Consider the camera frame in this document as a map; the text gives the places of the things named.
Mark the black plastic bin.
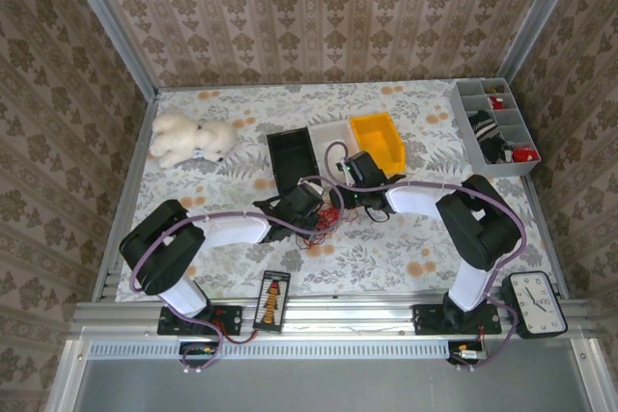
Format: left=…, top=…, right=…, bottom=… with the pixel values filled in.
left=267, top=126, right=321, bottom=196

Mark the white plastic bin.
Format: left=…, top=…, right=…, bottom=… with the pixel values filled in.
left=308, top=117, right=361, bottom=167

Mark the yellow plastic bin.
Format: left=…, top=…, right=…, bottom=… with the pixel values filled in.
left=349, top=111, right=407, bottom=176

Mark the floral tablecloth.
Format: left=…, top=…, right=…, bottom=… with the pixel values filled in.
left=115, top=78, right=556, bottom=303

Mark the black orange printed card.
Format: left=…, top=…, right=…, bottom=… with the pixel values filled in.
left=252, top=270, right=292, bottom=335

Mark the white plush toy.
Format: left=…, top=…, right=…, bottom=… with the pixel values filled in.
left=149, top=109, right=239, bottom=170

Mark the black white striped sock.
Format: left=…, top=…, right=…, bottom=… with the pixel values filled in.
left=465, top=110, right=514, bottom=166

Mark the black electronics box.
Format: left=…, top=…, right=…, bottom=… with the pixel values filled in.
left=178, top=341, right=226, bottom=370
left=446, top=339, right=492, bottom=368

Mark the grey metal panel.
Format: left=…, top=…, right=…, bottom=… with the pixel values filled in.
left=45, top=338, right=618, bottom=412

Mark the grey divided organizer tray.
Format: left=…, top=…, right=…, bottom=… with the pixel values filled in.
left=450, top=77, right=543, bottom=178

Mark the black analog clock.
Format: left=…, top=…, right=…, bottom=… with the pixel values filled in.
left=500, top=270, right=569, bottom=340

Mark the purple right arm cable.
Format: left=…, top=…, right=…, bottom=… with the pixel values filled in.
left=323, top=140, right=527, bottom=373

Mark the long aluminium frame rail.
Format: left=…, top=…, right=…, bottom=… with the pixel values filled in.
left=70, top=291, right=598, bottom=336

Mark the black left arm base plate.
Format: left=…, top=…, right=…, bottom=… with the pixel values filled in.
left=157, top=304, right=242, bottom=337

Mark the grey slotted cable duct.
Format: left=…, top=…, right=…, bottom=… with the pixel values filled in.
left=86, top=340, right=455, bottom=360

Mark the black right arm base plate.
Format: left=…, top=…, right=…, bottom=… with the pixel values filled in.
left=412, top=303, right=502, bottom=336

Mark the red power wire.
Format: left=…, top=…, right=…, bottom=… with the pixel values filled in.
left=211, top=308, right=260, bottom=344

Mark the aluminium side rail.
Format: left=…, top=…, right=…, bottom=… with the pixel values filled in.
left=92, top=91, right=160, bottom=305

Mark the aluminium frame post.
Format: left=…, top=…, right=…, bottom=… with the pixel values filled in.
left=496, top=0, right=590, bottom=80
left=56, top=0, right=160, bottom=97

